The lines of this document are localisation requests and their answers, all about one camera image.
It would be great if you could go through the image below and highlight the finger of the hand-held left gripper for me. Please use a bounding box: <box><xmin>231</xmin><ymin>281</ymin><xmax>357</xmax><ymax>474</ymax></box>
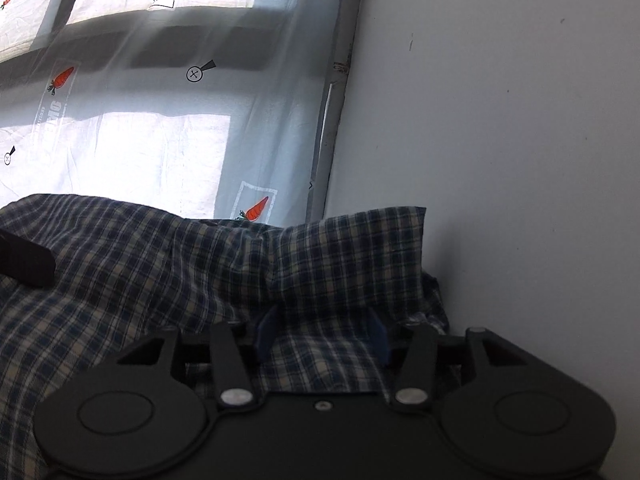
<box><xmin>0</xmin><ymin>229</ymin><xmax>56</xmax><ymax>289</ymax></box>

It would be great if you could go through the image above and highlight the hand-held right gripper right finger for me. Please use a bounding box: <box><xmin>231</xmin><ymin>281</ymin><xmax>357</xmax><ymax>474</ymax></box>
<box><xmin>366</xmin><ymin>306</ymin><xmax>529</xmax><ymax>407</ymax></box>

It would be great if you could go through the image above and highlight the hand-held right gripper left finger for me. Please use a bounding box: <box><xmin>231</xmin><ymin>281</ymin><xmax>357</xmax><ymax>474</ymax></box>
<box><xmin>116</xmin><ymin>304</ymin><xmax>280</xmax><ymax>409</ymax></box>

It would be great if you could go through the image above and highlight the blue plaid shirt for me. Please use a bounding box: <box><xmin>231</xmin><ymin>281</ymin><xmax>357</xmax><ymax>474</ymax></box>
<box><xmin>0</xmin><ymin>192</ymin><xmax>451</xmax><ymax>480</ymax></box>

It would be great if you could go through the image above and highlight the grey window frame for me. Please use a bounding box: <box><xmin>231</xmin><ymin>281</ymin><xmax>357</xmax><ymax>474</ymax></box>
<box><xmin>309</xmin><ymin>0</ymin><xmax>369</xmax><ymax>221</ymax></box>

